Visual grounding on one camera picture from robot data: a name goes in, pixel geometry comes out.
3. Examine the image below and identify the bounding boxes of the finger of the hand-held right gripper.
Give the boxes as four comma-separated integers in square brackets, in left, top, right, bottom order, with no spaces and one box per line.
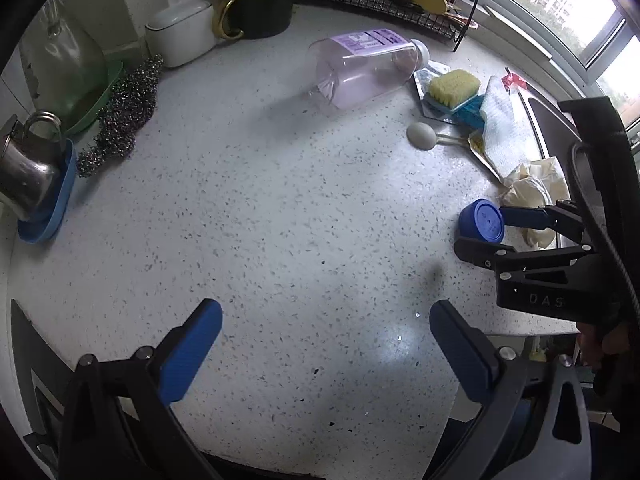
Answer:
[500,200,586,244]
[454,237,596,274]

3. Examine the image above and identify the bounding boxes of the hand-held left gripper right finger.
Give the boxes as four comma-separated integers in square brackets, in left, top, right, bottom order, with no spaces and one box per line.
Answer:
[425,299,593,480]

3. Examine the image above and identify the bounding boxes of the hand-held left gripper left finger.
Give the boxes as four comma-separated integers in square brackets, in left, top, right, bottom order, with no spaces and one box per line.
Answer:
[59,298,223,480]

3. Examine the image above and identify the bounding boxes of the blue bottle cap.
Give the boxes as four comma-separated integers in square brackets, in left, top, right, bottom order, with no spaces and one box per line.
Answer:
[459,199,506,243]

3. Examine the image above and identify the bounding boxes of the yellow sponge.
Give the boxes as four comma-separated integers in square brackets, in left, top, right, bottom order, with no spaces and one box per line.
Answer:
[422,69,488,128]

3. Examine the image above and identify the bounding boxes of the clear bottle with purple label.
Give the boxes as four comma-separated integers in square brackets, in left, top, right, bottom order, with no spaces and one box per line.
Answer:
[306,27,431,111]

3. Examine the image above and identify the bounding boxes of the person's right hand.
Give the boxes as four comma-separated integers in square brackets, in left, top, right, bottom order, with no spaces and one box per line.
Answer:
[579,321,633,378]

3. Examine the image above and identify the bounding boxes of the cream rubber gloves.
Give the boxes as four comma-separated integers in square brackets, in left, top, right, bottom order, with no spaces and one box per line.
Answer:
[500,156,571,250]

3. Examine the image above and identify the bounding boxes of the stainless steel sink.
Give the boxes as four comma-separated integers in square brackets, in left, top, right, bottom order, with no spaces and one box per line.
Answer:
[520,87,581,251]

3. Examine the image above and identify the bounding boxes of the yellow sachet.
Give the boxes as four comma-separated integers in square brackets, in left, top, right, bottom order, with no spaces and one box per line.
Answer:
[467,130,503,183]

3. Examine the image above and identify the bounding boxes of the white cloth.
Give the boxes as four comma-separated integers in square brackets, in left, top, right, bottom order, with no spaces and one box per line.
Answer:
[480,76,536,181]

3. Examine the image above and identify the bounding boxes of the white spoon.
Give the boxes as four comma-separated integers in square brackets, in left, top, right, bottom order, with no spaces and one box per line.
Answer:
[406,122,473,152]

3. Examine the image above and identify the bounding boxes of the black stove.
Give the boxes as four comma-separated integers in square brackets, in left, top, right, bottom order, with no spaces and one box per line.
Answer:
[10,300,76,461]

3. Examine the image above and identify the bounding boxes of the white printed packet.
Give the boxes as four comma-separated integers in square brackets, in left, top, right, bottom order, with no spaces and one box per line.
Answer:
[413,60,451,123]

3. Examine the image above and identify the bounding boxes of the window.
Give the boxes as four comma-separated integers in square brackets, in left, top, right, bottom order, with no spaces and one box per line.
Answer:
[480,0,640,126]

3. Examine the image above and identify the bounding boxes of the blue dish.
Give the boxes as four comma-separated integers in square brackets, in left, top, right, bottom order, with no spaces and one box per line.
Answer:
[17,139,78,245]

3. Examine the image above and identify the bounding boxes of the steel wool scrubber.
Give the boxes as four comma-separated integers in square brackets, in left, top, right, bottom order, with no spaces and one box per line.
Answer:
[76,55,165,178]

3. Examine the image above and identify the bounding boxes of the green dish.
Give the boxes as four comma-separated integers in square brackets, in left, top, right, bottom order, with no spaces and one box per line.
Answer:
[62,60,125,136]

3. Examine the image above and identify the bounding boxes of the glass carafe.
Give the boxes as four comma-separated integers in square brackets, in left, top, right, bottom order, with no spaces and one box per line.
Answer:
[22,0,108,121]

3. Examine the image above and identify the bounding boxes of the white ceramic lidded jar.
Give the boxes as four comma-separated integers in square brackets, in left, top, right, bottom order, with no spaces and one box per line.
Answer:
[145,0,218,68]

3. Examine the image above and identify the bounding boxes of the black wire rack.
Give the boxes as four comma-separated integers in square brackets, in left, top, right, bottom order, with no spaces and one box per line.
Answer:
[292,0,493,53]

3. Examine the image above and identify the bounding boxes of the black mug with gold handle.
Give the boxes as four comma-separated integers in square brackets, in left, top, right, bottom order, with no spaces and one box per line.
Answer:
[212,0,295,41]

